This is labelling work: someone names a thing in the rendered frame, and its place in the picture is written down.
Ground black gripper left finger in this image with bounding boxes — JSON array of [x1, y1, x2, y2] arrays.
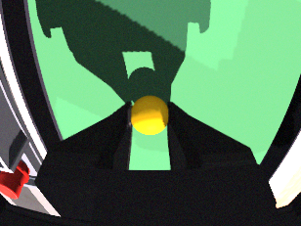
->
[[42, 102, 133, 170]]

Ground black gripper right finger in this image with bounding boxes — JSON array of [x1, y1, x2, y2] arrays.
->
[[167, 102, 257, 170]]

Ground yellow ball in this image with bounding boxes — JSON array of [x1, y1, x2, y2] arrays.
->
[[131, 96, 168, 135]]

